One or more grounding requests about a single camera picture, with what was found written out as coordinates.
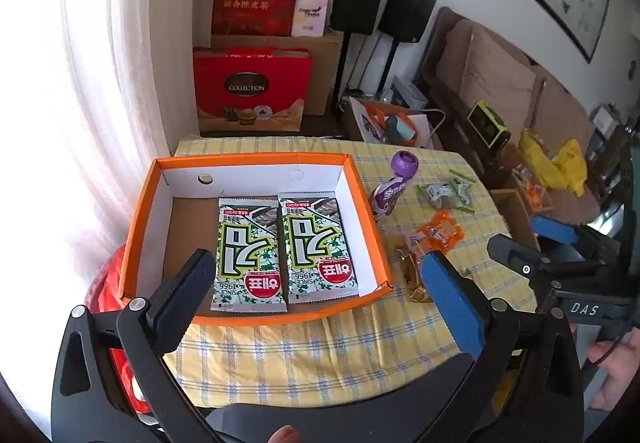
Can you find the person left hand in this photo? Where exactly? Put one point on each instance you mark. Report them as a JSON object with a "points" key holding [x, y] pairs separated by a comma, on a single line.
{"points": [[286, 434]]}

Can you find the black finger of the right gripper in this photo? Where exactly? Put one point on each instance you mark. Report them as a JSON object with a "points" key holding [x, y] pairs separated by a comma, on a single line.
{"points": [[530, 263]]}

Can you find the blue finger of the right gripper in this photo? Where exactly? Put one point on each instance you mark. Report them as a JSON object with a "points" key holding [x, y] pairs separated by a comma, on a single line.
{"points": [[548, 228]]}

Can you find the tall cardboard box by table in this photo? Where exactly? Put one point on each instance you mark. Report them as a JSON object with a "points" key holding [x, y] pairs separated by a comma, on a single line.
{"points": [[512, 208]]}

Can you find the white curtain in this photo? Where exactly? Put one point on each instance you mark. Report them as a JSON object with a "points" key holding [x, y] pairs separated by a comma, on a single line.
{"points": [[144, 49]]}

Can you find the pink white tissue pack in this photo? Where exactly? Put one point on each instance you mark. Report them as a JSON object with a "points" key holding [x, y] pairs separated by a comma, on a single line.
{"points": [[309, 18]]}

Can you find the black speaker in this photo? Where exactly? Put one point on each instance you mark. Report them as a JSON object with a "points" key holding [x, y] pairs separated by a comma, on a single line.
{"points": [[350, 17], [404, 21]]}

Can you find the red collection gift box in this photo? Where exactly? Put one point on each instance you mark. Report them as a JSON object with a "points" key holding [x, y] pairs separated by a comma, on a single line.
{"points": [[245, 89]]}

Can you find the brown sofa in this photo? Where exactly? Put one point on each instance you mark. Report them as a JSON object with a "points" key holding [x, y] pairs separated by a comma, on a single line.
{"points": [[464, 63]]}

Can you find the yellow plaid tablecloth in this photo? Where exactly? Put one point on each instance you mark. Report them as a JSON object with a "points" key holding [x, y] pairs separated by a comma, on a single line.
{"points": [[363, 352]]}

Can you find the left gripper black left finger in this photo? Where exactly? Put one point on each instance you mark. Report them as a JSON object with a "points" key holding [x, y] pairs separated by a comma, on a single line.
{"points": [[156, 328]]}

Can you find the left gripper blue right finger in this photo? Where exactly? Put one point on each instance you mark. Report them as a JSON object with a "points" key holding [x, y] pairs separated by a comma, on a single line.
{"points": [[486, 330]]}

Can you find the person right hand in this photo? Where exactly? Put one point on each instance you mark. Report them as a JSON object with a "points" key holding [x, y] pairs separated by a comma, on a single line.
{"points": [[621, 365]]}

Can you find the open cardboard box with tools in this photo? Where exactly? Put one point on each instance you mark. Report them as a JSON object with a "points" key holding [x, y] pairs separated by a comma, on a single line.
{"points": [[373, 122]]}

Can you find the pink snack stick packet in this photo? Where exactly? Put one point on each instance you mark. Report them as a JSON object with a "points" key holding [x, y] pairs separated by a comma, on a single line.
{"points": [[417, 243]]}

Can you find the green white candy packet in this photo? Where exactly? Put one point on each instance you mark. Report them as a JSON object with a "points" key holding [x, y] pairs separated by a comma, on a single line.
{"points": [[461, 186]]}

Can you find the orange cardboard box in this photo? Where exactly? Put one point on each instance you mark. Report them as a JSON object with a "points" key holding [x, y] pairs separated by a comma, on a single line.
{"points": [[177, 213]]}

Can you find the gold brown snack packet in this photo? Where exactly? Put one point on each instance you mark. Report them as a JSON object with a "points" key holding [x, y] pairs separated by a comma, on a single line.
{"points": [[410, 270]]}

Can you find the right black speaker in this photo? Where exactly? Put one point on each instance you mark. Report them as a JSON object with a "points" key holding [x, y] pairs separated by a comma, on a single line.
{"points": [[404, 21]]}

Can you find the yellow plastic bag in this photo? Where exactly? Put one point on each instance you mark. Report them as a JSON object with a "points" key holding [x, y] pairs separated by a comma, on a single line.
{"points": [[567, 170]]}

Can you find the left black speaker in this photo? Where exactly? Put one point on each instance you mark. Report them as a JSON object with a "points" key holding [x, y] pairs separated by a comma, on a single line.
{"points": [[350, 17]]}

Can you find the green black radio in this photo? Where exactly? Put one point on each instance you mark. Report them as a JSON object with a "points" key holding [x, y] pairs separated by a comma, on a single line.
{"points": [[488, 126]]}

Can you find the cardboard box with snacks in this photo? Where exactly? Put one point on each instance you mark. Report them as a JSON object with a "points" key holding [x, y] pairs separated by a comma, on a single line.
{"points": [[525, 182]]}

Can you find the seaweed snack packet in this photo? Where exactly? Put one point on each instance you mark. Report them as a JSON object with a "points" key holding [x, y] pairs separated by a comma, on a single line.
{"points": [[248, 272], [317, 254]]}

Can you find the purple grape juice pouch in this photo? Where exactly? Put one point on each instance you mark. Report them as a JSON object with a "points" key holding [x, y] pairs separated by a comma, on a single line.
{"points": [[384, 198]]}

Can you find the orange snack packet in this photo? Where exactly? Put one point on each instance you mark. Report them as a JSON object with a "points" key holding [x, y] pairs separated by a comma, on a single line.
{"points": [[442, 233]]}

